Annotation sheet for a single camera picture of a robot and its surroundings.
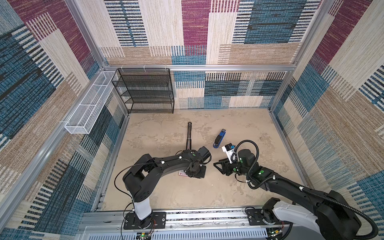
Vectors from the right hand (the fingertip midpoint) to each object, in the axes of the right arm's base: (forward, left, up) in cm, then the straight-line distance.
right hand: (217, 165), depth 81 cm
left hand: (-1, +8, -8) cm, 12 cm away
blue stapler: (+20, -4, -5) cm, 21 cm away
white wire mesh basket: (+15, +64, +25) cm, 70 cm away
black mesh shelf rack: (+56, +46, +7) cm, 73 cm away
